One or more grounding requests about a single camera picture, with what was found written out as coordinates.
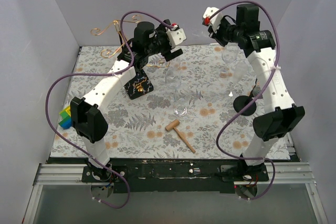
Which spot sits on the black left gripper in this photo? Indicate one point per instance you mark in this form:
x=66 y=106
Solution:
x=171 y=54

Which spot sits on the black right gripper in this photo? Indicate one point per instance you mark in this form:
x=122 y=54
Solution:
x=217 y=36

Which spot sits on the gold wire wine glass rack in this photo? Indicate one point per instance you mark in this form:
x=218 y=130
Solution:
x=103 y=30

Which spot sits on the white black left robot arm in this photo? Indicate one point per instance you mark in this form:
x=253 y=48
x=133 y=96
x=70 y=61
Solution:
x=126 y=73

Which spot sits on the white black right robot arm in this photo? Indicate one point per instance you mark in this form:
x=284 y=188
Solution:
x=261 y=48

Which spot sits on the black marbled rack base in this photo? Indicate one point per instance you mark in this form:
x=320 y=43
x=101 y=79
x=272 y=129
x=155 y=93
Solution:
x=139 y=86

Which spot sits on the floral patterned table mat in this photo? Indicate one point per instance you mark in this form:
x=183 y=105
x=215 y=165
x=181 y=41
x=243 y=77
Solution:
x=137 y=127

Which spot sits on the wooden toy mallet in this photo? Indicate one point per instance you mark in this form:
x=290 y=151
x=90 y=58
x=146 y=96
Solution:
x=173 y=126

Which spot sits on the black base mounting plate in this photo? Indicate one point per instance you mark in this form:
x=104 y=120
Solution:
x=168 y=175

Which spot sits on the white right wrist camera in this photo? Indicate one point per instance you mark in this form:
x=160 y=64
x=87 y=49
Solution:
x=212 y=18

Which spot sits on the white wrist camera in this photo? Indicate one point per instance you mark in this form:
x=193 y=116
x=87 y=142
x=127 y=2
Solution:
x=176 y=37
x=212 y=18

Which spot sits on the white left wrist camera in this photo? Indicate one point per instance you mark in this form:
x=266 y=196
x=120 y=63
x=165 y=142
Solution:
x=176 y=37

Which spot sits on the aluminium frame rail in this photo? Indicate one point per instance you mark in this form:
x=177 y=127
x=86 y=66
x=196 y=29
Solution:
x=293 y=173

